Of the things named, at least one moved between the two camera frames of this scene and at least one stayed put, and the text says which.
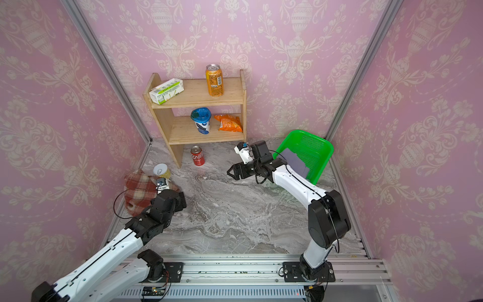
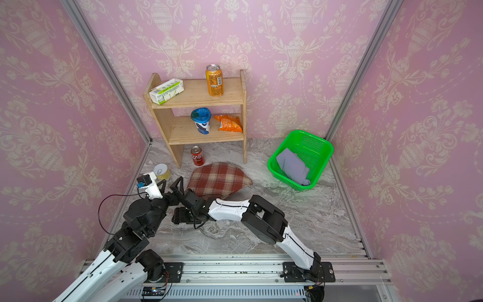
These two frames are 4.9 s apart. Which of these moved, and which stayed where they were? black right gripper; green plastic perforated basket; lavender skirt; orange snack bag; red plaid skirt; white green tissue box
Moved: red plaid skirt; black right gripper
Stayed: white green tissue box; green plastic perforated basket; lavender skirt; orange snack bag
